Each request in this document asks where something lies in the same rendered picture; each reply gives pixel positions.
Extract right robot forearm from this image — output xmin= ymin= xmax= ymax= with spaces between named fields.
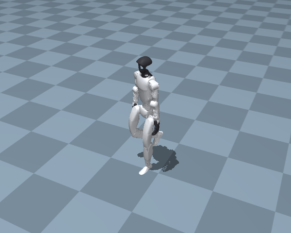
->
xmin=132 ymin=91 xmax=139 ymax=106

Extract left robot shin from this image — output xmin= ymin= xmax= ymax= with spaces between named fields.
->
xmin=143 ymin=143 xmax=153 ymax=167

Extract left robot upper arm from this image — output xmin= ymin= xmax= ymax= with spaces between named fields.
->
xmin=149 ymin=80 xmax=159 ymax=108

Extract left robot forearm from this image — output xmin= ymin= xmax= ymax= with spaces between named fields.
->
xmin=152 ymin=102 xmax=160 ymax=124

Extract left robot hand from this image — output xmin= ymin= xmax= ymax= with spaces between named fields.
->
xmin=152 ymin=120 xmax=160 ymax=135

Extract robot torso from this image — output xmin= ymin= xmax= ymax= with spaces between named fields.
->
xmin=136 ymin=72 xmax=156 ymax=118

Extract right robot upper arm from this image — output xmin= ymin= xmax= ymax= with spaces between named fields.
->
xmin=132 ymin=71 xmax=140 ymax=94

